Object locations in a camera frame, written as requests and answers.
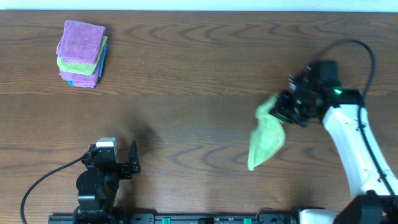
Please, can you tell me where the light green microfiber cloth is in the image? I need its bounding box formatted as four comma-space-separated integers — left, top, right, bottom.
247, 94, 285, 171

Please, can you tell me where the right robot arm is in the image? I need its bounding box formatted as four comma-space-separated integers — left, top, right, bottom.
271, 74, 397, 223

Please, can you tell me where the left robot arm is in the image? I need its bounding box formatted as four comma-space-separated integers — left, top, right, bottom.
72, 138, 141, 224

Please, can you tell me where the lower purple folded cloth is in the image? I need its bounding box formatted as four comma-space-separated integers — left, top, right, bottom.
57, 57, 103, 88

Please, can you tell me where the purple folded cloth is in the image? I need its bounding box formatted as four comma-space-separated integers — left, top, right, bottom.
56, 20, 106, 64
57, 57, 103, 88

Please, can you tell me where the blue folded cloth at bottom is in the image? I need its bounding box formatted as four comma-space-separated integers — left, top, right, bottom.
67, 44, 108, 88

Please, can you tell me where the green folded cloth in stack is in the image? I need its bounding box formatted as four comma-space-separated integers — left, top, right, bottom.
57, 36, 108, 75

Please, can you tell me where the top purple folded cloth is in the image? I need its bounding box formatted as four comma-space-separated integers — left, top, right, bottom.
56, 20, 106, 64

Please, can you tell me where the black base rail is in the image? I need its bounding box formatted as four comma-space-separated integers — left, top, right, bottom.
48, 213, 299, 224

